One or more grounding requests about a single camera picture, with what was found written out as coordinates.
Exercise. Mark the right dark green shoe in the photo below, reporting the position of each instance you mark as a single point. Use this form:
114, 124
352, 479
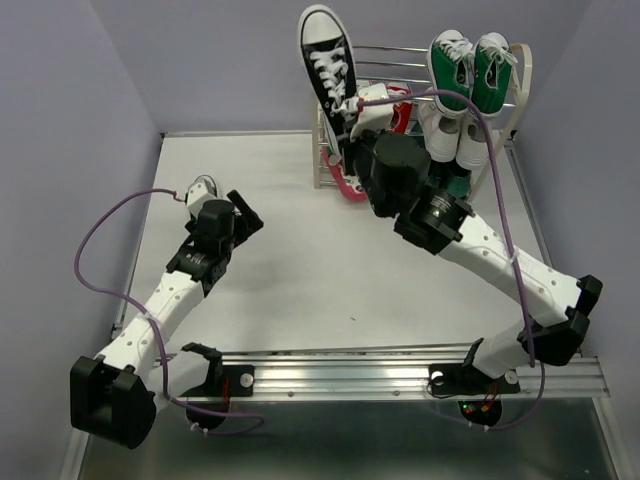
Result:
458, 183

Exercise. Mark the green sneaker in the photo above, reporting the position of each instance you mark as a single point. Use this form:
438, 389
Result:
449, 60
492, 65

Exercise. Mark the left white shoe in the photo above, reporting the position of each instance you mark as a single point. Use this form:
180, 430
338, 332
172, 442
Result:
441, 129

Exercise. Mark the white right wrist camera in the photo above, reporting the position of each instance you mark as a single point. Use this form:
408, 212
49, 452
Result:
372, 118

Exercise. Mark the cream metal shoe shelf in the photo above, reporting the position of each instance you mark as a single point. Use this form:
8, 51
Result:
408, 65

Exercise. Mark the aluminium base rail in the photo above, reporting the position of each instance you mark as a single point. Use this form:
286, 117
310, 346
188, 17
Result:
398, 373

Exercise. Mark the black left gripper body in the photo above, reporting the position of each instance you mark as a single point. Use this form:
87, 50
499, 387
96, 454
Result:
230, 242

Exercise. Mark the right green sneaker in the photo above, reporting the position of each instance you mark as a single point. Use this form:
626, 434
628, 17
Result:
492, 65

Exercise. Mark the black sneaker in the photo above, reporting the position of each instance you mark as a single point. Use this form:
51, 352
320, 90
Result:
210, 181
327, 55

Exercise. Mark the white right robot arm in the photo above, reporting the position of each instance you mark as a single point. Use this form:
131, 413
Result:
555, 308

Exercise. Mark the white shoe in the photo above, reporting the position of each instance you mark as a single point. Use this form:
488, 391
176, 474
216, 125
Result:
472, 153
441, 129

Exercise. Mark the red sneaker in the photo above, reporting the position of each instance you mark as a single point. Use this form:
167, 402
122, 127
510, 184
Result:
403, 109

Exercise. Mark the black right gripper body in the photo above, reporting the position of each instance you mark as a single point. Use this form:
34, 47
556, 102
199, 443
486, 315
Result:
364, 167

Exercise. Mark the right white shoe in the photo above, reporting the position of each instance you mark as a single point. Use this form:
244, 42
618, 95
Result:
472, 153

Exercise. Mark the pink patterned sandal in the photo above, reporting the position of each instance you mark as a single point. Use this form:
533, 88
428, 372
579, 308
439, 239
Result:
348, 185

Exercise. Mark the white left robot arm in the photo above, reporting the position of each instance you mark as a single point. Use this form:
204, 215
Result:
117, 394

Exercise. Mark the left green sneaker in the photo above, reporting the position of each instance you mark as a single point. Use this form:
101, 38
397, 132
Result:
449, 60

